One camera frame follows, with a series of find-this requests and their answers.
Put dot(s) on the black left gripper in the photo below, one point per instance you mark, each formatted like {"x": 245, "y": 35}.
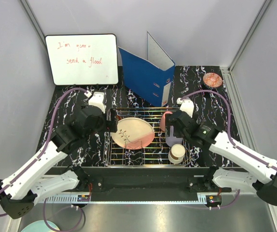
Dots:
{"x": 111, "y": 125}

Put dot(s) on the lavender cup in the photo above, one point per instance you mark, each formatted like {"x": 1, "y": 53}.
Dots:
{"x": 170, "y": 138}

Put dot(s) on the blue ring binder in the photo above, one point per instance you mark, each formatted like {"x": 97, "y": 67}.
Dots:
{"x": 149, "y": 78}

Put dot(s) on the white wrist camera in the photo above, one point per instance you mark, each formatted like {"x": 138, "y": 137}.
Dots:
{"x": 96, "y": 99}
{"x": 186, "y": 105}

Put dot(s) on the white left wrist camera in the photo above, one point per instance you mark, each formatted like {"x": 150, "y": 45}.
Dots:
{"x": 96, "y": 99}

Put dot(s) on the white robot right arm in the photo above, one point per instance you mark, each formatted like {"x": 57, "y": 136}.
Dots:
{"x": 260, "y": 172}

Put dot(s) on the pink cup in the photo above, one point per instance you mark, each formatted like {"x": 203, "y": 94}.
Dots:
{"x": 162, "y": 123}

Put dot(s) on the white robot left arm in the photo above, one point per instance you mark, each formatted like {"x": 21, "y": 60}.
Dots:
{"x": 21, "y": 191}

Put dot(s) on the light blue plate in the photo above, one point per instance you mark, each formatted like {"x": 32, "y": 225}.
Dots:
{"x": 37, "y": 226}

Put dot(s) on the pink beige plate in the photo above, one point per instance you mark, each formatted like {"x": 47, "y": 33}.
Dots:
{"x": 133, "y": 133}

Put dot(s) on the beige brown cup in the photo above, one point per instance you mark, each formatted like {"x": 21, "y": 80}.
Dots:
{"x": 176, "y": 154}

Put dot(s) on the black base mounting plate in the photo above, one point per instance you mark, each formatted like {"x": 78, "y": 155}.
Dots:
{"x": 148, "y": 185}

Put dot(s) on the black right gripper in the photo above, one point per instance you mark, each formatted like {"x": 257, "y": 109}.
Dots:
{"x": 167, "y": 127}

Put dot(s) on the whiteboard with red writing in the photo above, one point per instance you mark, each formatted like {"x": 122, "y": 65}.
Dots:
{"x": 83, "y": 59}

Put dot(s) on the red blue patterned bowl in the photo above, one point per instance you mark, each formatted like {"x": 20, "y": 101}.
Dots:
{"x": 212, "y": 80}

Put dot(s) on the wire dish rack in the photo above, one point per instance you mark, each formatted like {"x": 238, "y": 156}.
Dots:
{"x": 155, "y": 154}

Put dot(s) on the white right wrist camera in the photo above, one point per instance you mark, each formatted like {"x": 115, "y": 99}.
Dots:
{"x": 186, "y": 105}

